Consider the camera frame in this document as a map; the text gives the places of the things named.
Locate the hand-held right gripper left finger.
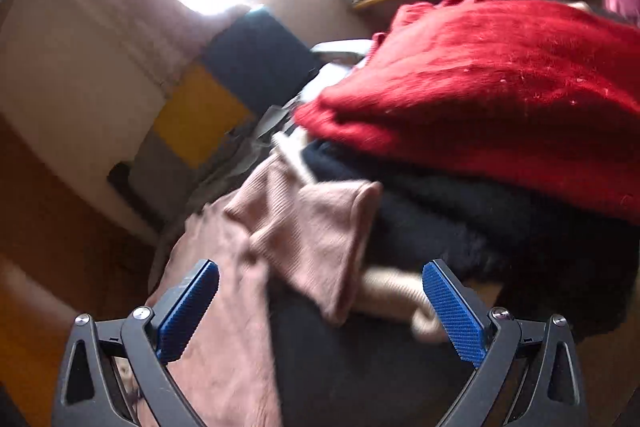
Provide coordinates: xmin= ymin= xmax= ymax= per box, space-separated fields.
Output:
xmin=51 ymin=259 xmax=221 ymax=427

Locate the red knit sweater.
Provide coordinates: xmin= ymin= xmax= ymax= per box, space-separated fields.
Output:
xmin=294 ymin=0 xmax=640 ymax=226

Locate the yellow grey navy blanket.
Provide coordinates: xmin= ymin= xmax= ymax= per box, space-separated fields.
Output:
xmin=107 ymin=7 xmax=321 ymax=218

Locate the cream knit garment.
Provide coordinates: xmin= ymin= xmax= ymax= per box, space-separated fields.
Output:
xmin=361 ymin=271 xmax=452 ymax=344

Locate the black fuzzy garment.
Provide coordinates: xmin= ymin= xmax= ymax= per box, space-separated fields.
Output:
xmin=302 ymin=141 xmax=640 ymax=342

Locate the pink ribbed garment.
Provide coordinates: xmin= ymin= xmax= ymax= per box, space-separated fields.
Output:
xmin=145 ymin=153 xmax=384 ymax=427

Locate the grey white cloth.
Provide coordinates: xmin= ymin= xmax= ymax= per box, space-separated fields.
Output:
xmin=250 ymin=41 xmax=376 ymax=188

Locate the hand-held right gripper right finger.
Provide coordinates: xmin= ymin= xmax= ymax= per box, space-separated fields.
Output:
xmin=422 ymin=259 xmax=589 ymax=427

